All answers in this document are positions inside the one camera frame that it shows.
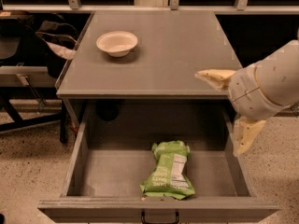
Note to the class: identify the open grey top drawer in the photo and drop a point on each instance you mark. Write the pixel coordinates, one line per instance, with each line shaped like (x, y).
(112, 157)

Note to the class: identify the green rice chip bag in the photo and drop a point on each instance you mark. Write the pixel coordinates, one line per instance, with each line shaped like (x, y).
(167, 178)

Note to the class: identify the dark bag with white cloth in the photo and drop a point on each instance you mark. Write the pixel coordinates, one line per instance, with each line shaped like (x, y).
(59, 39)

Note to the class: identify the black chair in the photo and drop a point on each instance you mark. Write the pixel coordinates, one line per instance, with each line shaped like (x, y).
(18, 40)

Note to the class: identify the grey counter cabinet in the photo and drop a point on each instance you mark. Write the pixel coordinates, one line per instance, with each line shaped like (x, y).
(171, 47)

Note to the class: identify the black drawer handle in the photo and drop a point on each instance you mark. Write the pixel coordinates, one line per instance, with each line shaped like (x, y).
(159, 217)

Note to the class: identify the grey side bench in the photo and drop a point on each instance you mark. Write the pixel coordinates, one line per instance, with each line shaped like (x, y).
(29, 82)

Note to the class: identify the metal window railing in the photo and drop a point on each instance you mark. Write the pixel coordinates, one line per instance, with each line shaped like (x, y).
(149, 0)

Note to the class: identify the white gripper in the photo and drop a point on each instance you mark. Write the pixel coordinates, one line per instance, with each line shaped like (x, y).
(248, 93)

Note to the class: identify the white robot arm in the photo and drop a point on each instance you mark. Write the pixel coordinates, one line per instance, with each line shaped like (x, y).
(278, 75)

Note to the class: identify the white paper bowl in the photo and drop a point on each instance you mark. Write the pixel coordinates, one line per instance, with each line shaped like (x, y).
(117, 43)

